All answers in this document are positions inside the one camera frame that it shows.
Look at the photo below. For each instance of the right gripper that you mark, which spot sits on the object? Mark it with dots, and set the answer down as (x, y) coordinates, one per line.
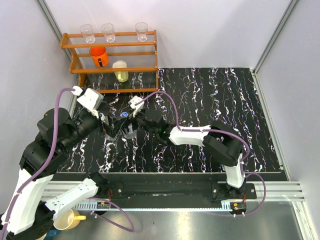
(133, 120)

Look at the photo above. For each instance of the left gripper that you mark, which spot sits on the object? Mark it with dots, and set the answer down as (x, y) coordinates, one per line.
(110, 127)

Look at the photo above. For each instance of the labelled clear plastic bottle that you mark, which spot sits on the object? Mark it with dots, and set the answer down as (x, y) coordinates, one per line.
(128, 129)

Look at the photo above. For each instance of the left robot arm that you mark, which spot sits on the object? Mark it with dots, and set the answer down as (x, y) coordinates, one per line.
(27, 216)

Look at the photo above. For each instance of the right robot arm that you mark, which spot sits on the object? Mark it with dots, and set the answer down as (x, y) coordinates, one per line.
(227, 148)

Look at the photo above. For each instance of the pale yellow cup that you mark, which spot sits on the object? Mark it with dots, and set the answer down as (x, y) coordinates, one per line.
(121, 76)

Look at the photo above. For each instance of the wooden three-tier rack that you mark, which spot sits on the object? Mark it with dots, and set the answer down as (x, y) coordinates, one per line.
(141, 59)

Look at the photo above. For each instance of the orange mug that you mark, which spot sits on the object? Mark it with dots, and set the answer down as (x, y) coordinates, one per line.
(99, 56)

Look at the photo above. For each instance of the yellow mug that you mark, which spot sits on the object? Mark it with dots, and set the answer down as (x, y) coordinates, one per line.
(68, 220)

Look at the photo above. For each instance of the middle drinking glass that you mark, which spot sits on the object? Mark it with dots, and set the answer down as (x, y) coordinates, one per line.
(108, 32)

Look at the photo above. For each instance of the drinking glass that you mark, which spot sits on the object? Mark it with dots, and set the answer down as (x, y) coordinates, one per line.
(88, 33)
(141, 29)
(108, 32)

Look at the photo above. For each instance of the right drinking glass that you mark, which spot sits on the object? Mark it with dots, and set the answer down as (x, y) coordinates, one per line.
(141, 29)

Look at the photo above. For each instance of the left drinking glass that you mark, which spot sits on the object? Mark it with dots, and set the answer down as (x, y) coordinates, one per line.
(88, 33)

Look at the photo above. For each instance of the dark blue mug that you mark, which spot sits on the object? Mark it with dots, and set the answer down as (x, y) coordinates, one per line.
(53, 232)

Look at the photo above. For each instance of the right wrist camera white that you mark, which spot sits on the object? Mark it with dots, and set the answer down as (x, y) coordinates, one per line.
(136, 103)

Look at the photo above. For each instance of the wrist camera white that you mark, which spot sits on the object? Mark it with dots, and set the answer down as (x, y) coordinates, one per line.
(90, 99)
(136, 103)

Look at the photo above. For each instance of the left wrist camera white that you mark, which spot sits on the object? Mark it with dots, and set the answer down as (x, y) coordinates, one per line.
(90, 99)

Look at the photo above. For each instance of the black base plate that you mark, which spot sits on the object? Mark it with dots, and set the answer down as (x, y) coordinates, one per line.
(164, 191)

